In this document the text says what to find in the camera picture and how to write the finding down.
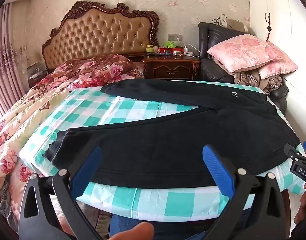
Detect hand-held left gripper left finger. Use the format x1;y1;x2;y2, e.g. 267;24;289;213
18;145;103;240

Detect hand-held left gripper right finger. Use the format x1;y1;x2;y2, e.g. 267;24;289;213
202;144;292;240

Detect black pants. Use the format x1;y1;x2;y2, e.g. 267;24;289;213
44;78;300;189

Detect person's left hand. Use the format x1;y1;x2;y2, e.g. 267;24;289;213
109;222;155;240

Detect green checked tablecloth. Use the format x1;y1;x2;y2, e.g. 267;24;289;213
19;81;306;224

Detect small pink floral pillow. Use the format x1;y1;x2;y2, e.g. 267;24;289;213
258;60;297;79

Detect plaid blanket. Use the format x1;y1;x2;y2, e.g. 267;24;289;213
233;71;284;95

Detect floral quilt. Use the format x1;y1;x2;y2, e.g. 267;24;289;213
0;54;145;240

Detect black leather sofa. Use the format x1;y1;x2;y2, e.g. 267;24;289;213
198;22;289;113

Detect cluttered bedside table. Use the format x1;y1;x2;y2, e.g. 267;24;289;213
27;60;48;87

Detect large pink floral pillow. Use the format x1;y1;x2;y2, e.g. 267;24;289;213
207;34;299;72

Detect dark wooden nightstand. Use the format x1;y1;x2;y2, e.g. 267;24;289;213
142;54;201;80

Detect red hanging knot ornament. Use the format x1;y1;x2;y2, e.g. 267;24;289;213
264;12;273;42

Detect red box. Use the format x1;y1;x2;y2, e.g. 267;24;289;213
160;46;183;54

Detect white wardrobe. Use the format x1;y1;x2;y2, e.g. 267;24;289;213
246;0;306;140

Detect pink curtain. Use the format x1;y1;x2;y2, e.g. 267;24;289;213
0;4;32;117

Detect beige appliance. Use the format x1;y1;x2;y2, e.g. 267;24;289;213
224;17;249;34

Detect tufted leather bed headboard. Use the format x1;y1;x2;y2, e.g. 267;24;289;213
41;1;160;71

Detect white cable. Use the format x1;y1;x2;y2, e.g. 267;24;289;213
185;43;202;58

